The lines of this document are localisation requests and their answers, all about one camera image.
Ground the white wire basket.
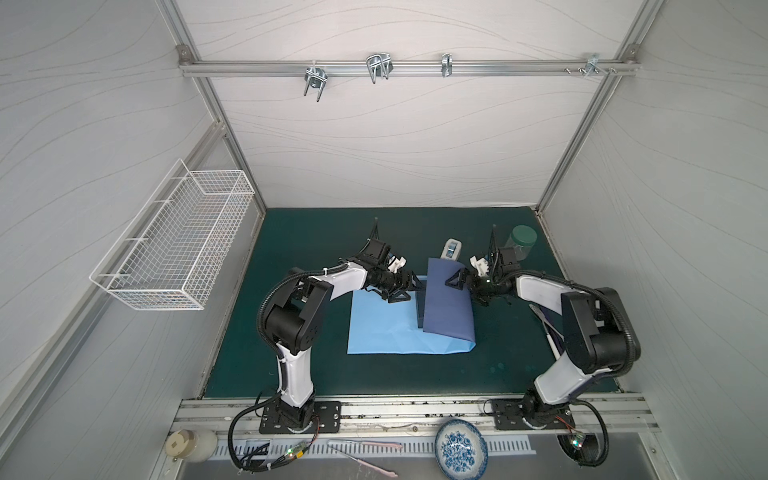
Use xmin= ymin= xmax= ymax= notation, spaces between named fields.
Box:
xmin=89 ymin=159 xmax=254 ymax=311

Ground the dark navy gift box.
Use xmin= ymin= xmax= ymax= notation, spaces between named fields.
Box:
xmin=416 ymin=289 xmax=426 ymax=329

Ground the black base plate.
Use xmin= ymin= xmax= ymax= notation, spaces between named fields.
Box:
xmin=490 ymin=396 xmax=576 ymax=431
xmin=259 ymin=399 xmax=341 ymax=434

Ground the white round container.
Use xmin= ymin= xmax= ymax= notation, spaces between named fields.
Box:
xmin=164 ymin=429 xmax=218 ymax=463

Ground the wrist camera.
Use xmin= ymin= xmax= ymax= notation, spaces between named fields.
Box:
xmin=470 ymin=256 xmax=490 ymax=278
xmin=387 ymin=256 xmax=407 ymax=273

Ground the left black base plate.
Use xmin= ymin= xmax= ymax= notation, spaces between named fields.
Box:
xmin=259 ymin=399 xmax=341 ymax=434

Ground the right metal bracket clamp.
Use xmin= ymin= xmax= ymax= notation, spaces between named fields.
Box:
xmin=564 ymin=54 xmax=618 ymax=78

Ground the middle metal hook clamp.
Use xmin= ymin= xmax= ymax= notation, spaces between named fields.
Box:
xmin=365 ymin=52 xmax=393 ymax=84

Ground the green table mat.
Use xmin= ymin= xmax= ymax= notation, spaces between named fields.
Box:
xmin=205 ymin=207 xmax=554 ymax=398

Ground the left metal hook clamp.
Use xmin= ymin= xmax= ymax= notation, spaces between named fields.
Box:
xmin=303 ymin=66 xmax=328 ymax=102

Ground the aluminium top cross rail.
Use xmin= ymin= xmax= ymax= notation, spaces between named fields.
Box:
xmin=179 ymin=57 xmax=641 ymax=78

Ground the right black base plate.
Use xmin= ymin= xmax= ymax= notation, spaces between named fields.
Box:
xmin=490 ymin=396 xmax=576 ymax=431

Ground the light blue wrapping paper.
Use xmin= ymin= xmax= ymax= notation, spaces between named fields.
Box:
xmin=347 ymin=258 xmax=476 ymax=355

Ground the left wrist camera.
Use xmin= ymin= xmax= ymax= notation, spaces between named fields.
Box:
xmin=387 ymin=256 xmax=407 ymax=273

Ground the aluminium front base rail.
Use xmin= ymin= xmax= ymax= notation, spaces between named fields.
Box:
xmin=171 ymin=393 xmax=661 ymax=439

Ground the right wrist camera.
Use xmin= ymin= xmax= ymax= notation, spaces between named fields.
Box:
xmin=470 ymin=256 xmax=490 ymax=278

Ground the green lid clear jar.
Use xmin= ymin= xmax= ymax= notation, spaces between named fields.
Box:
xmin=504 ymin=225 xmax=538 ymax=262

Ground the small metal ring clamp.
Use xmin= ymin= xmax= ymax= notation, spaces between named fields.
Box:
xmin=441 ymin=53 xmax=453 ymax=78

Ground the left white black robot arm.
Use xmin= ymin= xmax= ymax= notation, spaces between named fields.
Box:
xmin=257 ymin=224 xmax=424 ymax=429

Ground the blue white patterned plate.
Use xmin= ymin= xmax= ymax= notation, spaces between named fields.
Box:
xmin=434 ymin=419 xmax=489 ymax=480

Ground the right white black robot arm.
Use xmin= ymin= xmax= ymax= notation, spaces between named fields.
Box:
xmin=445 ymin=225 xmax=641 ymax=429

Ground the metal hook clamp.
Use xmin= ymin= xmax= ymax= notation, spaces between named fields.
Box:
xmin=365 ymin=52 xmax=393 ymax=84
xmin=303 ymin=66 xmax=328 ymax=102

